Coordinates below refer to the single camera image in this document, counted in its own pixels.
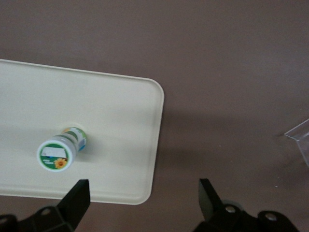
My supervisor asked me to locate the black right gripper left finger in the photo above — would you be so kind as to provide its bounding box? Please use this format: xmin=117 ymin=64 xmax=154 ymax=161
xmin=0 ymin=178 xmax=91 ymax=232

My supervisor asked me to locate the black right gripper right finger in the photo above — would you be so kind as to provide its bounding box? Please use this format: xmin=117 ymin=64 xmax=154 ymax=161
xmin=193 ymin=178 xmax=300 ymax=232

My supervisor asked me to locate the green gum bottle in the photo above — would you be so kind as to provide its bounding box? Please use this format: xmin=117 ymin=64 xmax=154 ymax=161
xmin=37 ymin=127 xmax=87 ymax=172

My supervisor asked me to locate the cream plastic tray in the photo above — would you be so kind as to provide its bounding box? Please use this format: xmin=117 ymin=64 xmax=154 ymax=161
xmin=0 ymin=59 xmax=165 ymax=205

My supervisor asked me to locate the clear acrylic stepped display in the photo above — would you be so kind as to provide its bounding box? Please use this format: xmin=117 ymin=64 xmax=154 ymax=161
xmin=284 ymin=117 xmax=309 ymax=167

